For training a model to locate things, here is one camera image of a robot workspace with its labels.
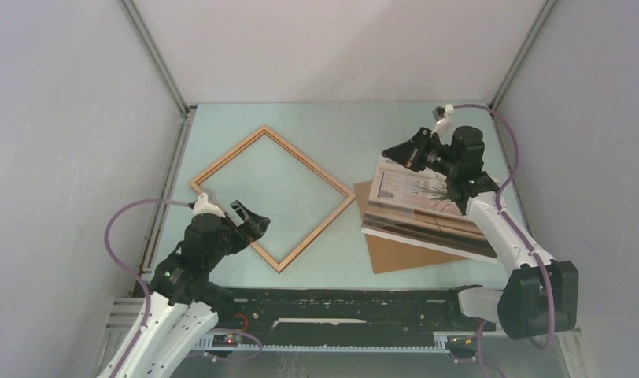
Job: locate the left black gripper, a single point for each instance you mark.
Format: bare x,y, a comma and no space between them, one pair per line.
253,227

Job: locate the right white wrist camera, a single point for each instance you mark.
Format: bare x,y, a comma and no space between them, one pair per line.
442,116

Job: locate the right corner metal post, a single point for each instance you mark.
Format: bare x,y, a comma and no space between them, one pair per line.
505,127

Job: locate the small green circuit board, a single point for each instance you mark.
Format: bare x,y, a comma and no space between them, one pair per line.
226,341

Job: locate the left corner metal post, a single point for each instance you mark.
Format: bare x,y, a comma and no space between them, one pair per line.
152,240

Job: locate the corner metal post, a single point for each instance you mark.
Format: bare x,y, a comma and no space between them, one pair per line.
505,127
152,240

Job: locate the brown cardboard backing board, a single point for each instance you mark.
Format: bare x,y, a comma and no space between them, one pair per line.
391,256

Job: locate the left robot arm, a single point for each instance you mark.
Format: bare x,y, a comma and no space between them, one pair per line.
180,303

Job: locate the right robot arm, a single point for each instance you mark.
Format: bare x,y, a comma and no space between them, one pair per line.
541,294

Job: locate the printed photo sheet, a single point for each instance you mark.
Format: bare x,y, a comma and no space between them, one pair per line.
414,208

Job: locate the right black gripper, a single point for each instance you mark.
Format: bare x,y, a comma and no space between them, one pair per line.
408,154

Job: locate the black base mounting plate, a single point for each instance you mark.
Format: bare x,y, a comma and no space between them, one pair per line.
340,318

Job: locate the aluminium rail frame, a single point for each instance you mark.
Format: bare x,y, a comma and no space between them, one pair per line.
319,344

